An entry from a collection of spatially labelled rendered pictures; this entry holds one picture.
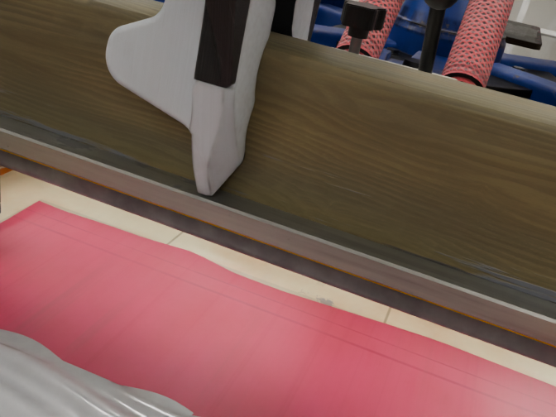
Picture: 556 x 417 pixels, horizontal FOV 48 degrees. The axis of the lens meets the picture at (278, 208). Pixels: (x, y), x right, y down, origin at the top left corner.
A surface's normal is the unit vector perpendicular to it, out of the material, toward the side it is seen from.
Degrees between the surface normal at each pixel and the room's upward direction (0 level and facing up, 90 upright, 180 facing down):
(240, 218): 90
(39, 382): 33
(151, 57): 83
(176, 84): 83
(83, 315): 0
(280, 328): 0
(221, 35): 103
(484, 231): 90
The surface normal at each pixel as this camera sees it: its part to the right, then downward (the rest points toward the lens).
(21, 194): 0.18, -0.88
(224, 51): -0.38, 0.55
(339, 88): -0.35, 0.36
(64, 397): -0.13, -0.57
